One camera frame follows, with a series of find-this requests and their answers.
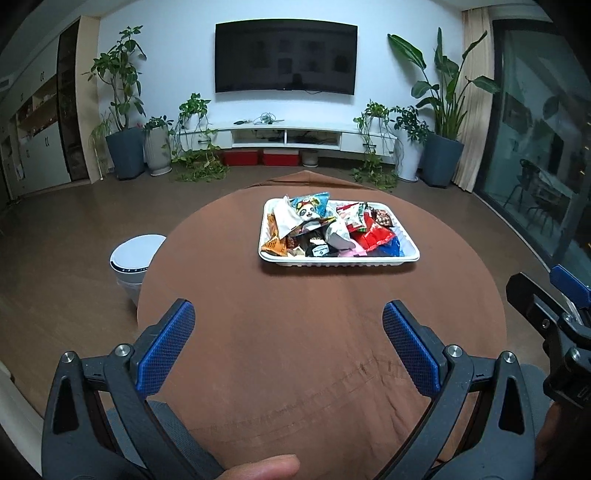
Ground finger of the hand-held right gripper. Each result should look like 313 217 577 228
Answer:
549 264 591 311
505 272 578 340

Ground bushy plant white pot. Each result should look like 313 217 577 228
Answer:
390 106 430 182

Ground small plant ribbed white pot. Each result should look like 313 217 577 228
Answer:
143 115 174 176

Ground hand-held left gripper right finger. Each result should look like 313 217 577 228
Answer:
381 299 537 480

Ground blue snack packet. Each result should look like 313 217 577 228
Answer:
369 240 404 257

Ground red snack packet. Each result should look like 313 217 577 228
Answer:
351 224 398 252

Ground black snack packet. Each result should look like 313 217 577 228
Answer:
300 234 334 258

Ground white plastic tray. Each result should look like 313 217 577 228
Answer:
257 198 421 268

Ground large-leaf plant dark pot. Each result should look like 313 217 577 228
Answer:
388 28 502 188

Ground white wall cabinet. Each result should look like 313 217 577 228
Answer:
0 16 100 199

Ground dark outdoor chair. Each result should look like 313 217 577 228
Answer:
503 159 546 213

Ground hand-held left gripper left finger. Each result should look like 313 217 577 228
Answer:
41 298 197 480

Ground sprawling vine plant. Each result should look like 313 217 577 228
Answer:
171 93 229 183

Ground tall plant blue-grey pot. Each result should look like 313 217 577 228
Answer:
83 25 148 181

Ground green snack packet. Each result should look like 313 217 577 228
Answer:
338 203 366 232

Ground round white floor appliance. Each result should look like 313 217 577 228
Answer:
110 234 167 305

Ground orange snack packet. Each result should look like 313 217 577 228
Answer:
261 217 291 257

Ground beige curtain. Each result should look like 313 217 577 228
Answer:
452 9 495 192

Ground wall-mounted black television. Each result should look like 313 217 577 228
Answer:
215 19 358 95

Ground cables on console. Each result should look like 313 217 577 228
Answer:
235 112 279 126

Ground glass sliding door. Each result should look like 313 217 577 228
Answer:
475 18 591 278

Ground trailing plant on console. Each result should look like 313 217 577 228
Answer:
351 99 398 190

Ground long white snack packet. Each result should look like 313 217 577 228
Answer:
272 198 306 236
325 222 354 245

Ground person's left hand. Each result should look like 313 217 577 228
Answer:
221 455 301 480

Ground panda print snack packet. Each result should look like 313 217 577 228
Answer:
288 191 333 222

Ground white television console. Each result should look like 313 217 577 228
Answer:
198 121 398 151

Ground person's grey trousers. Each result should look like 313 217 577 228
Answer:
106 364 552 480

